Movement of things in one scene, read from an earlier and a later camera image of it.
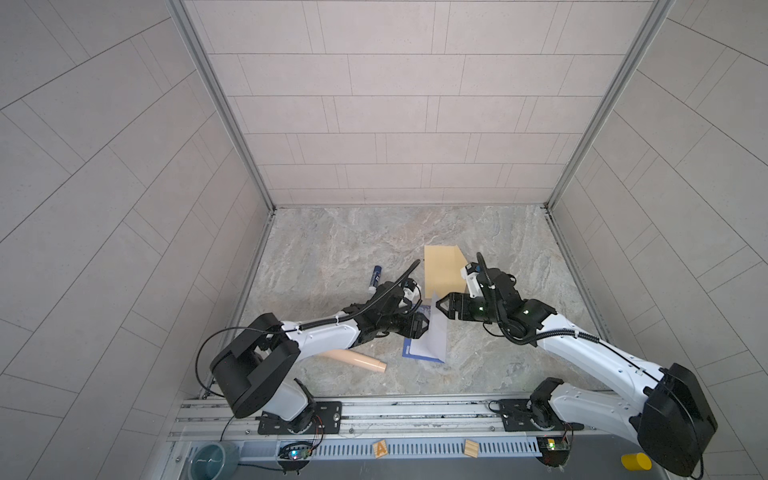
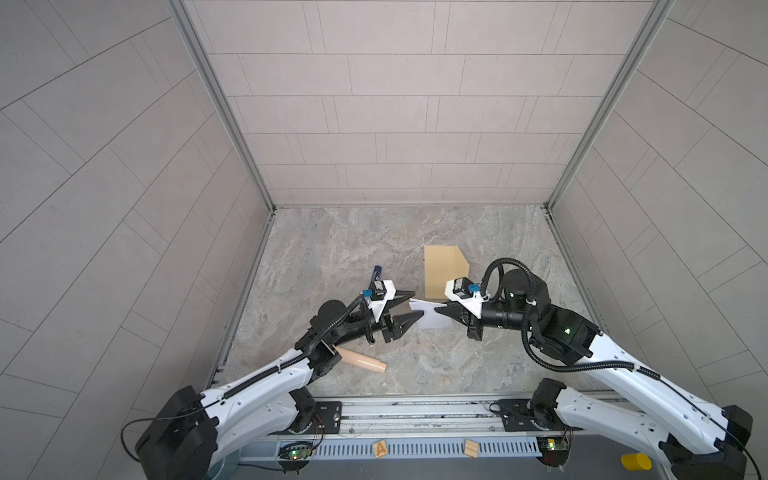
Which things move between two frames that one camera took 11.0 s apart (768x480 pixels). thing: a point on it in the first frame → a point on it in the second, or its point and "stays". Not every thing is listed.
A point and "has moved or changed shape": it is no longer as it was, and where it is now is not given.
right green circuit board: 553,444 stays
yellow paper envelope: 442,270 stays
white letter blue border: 432,345 has moved or changed shape
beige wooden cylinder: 357,359 stays
